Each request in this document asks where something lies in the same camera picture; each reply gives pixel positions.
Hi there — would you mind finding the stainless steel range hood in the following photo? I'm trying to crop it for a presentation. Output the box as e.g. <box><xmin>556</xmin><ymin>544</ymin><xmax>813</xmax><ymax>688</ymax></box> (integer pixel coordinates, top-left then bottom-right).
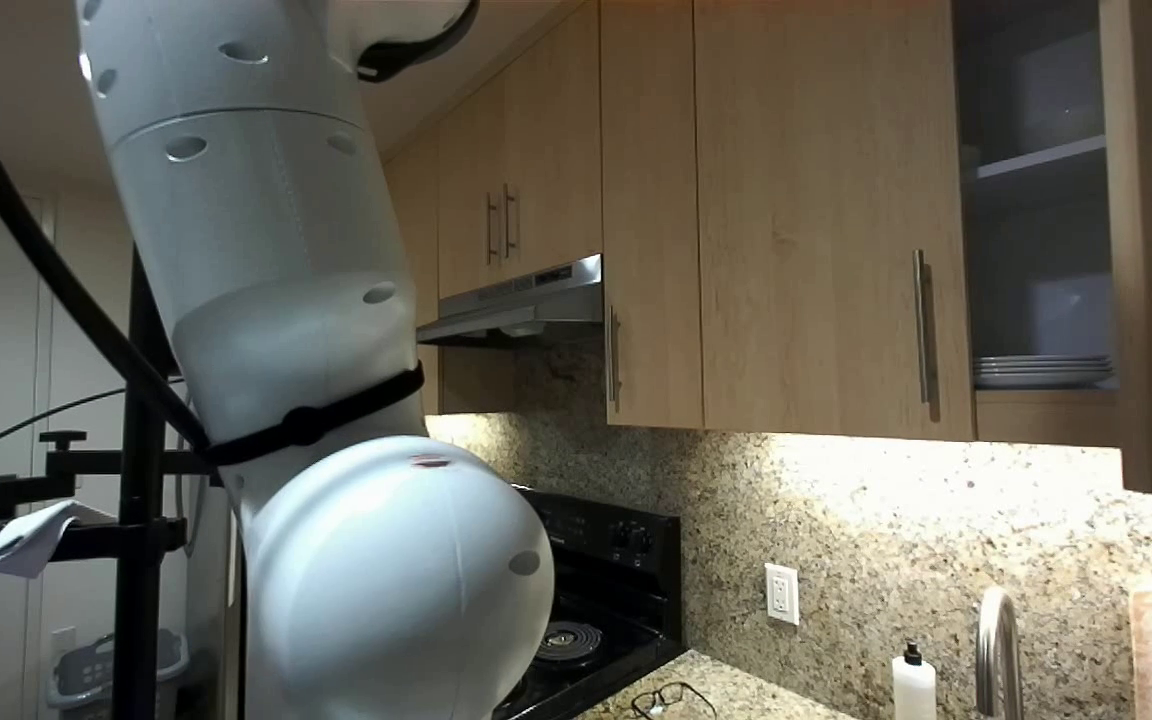
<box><xmin>411</xmin><ymin>252</ymin><xmax>607</xmax><ymax>352</ymax></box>

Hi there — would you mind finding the black kitchen stove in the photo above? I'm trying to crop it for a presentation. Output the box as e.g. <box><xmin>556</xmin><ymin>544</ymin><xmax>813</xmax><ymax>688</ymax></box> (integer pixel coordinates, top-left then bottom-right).
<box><xmin>490</xmin><ymin>488</ymin><xmax>687</xmax><ymax>720</ymax></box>

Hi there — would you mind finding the clear glass tray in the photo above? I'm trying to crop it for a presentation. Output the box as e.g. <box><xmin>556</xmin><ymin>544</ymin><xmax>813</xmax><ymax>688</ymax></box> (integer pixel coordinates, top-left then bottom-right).
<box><xmin>625</xmin><ymin>675</ymin><xmax>724</xmax><ymax>720</ymax></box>

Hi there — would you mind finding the stack of white plates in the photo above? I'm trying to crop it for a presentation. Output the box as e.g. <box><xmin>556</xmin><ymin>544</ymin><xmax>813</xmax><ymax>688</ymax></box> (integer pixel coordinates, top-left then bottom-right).
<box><xmin>972</xmin><ymin>346</ymin><xmax>1119</xmax><ymax>391</ymax></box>

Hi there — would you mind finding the white soap pump bottle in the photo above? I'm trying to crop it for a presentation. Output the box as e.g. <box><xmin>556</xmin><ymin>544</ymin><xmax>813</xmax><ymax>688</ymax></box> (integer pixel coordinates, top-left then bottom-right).
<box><xmin>889</xmin><ymin>639</ymin><xmax>941</xmax><ymax>720</ymax></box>

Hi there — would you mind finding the steel kitchen faucet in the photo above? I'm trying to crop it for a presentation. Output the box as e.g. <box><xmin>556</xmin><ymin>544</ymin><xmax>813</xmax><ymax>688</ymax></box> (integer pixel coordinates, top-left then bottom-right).
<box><xmin>972</xmin><ymin>583</ymin><xmax>1028</xmax><ymax>720</ymax></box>

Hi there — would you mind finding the pale storage container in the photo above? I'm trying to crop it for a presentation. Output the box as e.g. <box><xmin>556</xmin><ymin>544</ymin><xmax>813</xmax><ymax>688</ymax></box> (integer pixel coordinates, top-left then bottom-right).
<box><xmin>1007</xmin><ymin>23</ymin><xmax>1116</xmax><ymax>151</ymax></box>

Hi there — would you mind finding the white paper tag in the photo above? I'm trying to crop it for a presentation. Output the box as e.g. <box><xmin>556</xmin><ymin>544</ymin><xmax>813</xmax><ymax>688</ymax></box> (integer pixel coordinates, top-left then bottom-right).
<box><xmin>0</xmin><ymin>497</ymin><xmax>116</xmax><ymax>583</ymax></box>

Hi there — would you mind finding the white laundry basket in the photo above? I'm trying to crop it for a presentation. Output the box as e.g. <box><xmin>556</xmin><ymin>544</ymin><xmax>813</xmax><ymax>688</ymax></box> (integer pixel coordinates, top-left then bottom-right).
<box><xmin>43</xmin><ymin>624</ymin><xmax>192</xmax><ymax>711</ymax></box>

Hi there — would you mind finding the steel bar cabinet handle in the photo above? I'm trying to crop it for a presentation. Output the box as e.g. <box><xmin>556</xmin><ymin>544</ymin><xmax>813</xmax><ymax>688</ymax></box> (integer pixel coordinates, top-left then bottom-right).
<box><xmin>479</xmin><ymin>192</ymin><xmax>503</xmax><ymax>268</ymax></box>
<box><xmin>911</xmin><ymin>246</ymin><xmax>943</xmax><ymax>422</ymax></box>
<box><xmin>501</xmin><ymin>185</ymin><xmax>522</xmax><ymax>261</ymax></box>

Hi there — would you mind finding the white wall outlet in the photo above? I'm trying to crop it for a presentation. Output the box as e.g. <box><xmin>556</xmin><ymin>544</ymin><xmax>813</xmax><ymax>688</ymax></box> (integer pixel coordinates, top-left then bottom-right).
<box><xmin>761</xmin><ymin>561</ymin><xmax>804</xmax><ymax>632</ymax></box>

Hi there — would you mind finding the wall cabinet body with shelves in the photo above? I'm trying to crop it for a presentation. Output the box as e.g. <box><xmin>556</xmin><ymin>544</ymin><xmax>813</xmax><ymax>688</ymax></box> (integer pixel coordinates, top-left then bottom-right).
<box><xmin>951</xmin><ymin>0</ymin><xmax>1128</xmax><ymax>453</ymax></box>

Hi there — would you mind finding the black camera stand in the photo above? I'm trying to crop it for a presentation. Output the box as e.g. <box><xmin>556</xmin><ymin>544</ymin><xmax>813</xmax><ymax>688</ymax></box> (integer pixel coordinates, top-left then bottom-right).
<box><xmin>0</xmin><ymin>246</ymin><xmax>218</xmax><ymax>720</ymax></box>

